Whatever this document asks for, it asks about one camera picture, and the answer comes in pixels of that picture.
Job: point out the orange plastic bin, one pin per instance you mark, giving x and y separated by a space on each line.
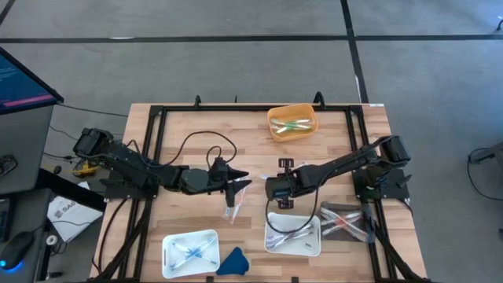
275 112

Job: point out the black keyboard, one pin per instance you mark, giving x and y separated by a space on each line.
6 220

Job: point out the green packaged toothbrush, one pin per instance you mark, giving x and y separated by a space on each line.
283 131
292 125
307 126

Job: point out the white tape roll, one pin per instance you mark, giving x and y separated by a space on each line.
51 237

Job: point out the dark transparent plastic bin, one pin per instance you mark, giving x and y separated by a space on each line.
371 224

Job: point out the black computer mouse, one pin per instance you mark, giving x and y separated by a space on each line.
15 249

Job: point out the teal packaged toothbrush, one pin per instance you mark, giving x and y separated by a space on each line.
277 120

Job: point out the black desk device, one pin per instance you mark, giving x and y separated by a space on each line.
7 164

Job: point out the pink packaged toothbrush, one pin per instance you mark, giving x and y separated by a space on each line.
361 235

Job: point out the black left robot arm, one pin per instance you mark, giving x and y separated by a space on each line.
129 165

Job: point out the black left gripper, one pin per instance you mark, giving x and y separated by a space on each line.
219 184

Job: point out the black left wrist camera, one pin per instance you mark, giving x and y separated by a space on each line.
219 166

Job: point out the blue packaged toothbrush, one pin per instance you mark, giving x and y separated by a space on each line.
202 259
181 247
208 241
228 212

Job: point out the computer monitor with blue screen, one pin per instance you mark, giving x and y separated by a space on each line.
19 86

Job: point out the grey desk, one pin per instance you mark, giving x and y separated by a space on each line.
23 149

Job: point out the white table label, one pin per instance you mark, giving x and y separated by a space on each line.
376 105

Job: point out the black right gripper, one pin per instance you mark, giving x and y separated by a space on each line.
283 184

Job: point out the blue cloth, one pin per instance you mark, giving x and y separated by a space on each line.
233 263

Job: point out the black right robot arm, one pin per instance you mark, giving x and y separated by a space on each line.
346 163

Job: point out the white printed paper bag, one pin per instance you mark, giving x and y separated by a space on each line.
72 218

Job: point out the white plastic bin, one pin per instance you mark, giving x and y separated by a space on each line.
169 271
312 252

